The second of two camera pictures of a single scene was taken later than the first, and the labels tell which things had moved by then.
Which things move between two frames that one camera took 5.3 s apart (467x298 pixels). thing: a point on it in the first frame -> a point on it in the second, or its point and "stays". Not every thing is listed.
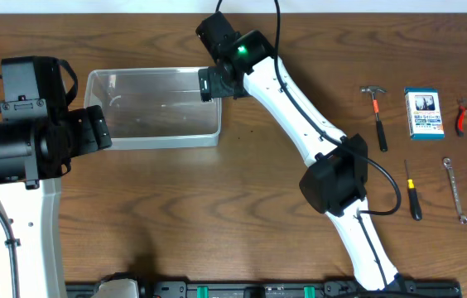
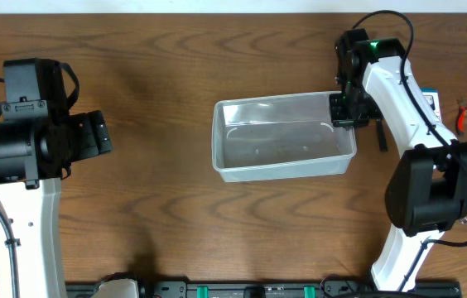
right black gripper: (205, 84) -> (344, 110)
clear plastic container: (154, 108) -> (279, 137)
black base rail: (137, 288) stays
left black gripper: (101, 127) stays
